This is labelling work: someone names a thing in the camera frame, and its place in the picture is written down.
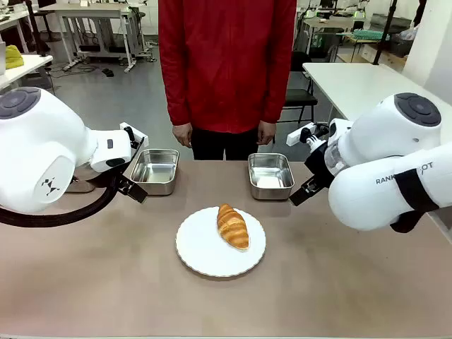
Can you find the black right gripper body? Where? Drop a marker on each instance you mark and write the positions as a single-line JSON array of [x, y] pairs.
[[319, 166]]

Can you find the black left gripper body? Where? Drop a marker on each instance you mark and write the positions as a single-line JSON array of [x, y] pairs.
[[131, 160]]

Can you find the golden brown croissant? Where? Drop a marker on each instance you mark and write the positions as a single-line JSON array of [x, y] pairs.
[[232, 226]]

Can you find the person's left forearm red sleeve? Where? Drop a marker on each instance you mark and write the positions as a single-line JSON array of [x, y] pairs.
[[277, 92]]

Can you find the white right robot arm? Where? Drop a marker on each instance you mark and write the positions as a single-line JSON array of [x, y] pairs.
[[385, 141]]

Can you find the person's right forearm red sleeve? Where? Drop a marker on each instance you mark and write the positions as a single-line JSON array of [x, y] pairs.
[[176, 95]]

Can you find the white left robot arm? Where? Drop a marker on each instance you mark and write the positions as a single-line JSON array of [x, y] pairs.
[[39, 148]]

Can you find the steel rectangular container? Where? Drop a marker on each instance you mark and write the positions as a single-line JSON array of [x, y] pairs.
[[82, 185], [270, 174], [155, 171]]

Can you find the person's right hand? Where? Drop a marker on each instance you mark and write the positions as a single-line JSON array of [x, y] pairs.
[[183, 136]]

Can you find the person's left hand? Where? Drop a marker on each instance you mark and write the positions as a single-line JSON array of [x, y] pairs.
[[265, 133]]

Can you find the black folding chair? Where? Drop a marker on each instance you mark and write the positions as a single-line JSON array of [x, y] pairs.
[[300, 95]]

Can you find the large white table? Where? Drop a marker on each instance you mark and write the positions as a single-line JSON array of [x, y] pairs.
[[356, 88]]

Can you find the black floor object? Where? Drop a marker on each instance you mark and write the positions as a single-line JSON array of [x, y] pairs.
[[108, 72]]

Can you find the black trousers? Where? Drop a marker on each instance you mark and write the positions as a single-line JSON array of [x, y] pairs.
[[226, 144]]

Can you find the white scalloped plate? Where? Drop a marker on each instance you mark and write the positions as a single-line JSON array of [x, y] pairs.
[[205, 250]]

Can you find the white floor power strip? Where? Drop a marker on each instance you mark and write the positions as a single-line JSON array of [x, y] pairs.
[[70, 64]]

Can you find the red jacket torso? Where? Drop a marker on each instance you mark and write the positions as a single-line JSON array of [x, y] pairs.
[[226, 63]]

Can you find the green rack tray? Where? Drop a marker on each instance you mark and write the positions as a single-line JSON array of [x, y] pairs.
[[370, 35]]

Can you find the background workbench with robots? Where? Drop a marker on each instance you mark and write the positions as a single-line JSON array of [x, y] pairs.
[[328, 24]]

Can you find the small white side table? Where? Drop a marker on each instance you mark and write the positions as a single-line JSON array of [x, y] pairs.
[[21, 70]]

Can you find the grey background desk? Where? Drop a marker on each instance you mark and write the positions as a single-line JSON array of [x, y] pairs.
[[95, 21]]

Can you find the black storage crate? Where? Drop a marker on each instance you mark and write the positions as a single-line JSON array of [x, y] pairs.
[[400, 45]]

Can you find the black stand pole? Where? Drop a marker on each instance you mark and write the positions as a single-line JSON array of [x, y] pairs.
[[384, 31], [36, 28]]

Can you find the yellow cloth bundle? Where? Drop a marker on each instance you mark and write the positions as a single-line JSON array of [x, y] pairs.
[[13, 57]]

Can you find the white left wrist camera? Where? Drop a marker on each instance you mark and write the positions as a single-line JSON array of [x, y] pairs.
[[136, 132]]

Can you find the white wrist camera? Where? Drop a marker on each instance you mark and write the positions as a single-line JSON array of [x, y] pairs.
[[300, 135], [136, 132]]

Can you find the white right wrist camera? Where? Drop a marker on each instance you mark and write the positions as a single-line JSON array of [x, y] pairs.
[[300, 135]]

